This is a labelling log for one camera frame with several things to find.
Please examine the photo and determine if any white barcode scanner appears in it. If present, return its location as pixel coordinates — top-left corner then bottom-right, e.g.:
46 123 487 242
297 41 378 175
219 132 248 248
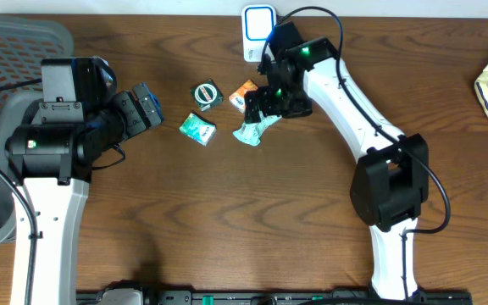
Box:
241 4 277 63

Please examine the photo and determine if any orange small snack box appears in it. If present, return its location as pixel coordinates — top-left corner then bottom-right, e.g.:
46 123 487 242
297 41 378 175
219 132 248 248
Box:
229 79 258 114

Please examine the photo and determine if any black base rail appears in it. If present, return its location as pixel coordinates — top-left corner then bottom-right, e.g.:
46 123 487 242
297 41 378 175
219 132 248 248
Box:
75 280 473 305

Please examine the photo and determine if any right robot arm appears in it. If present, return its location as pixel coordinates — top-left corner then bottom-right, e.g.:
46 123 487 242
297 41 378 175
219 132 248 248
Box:
245 22 429 300

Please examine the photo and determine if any black plastic mesh basket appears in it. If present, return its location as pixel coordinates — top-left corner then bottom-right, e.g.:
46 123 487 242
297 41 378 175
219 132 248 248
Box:
0 15 74 243

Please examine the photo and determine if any teal long snack packet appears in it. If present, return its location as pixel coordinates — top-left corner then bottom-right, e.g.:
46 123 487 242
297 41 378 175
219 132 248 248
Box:
233 114 282 147

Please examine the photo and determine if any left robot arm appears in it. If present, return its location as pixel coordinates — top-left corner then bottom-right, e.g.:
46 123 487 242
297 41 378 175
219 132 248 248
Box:
5 57 164 304

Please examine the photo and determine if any teal small snack packet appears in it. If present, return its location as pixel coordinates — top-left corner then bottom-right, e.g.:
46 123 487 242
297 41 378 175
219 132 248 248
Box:
179 113 217 146

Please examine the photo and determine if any dark green round-label box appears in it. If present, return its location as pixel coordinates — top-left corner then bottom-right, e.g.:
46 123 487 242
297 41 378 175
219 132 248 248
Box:
190 79 224 112

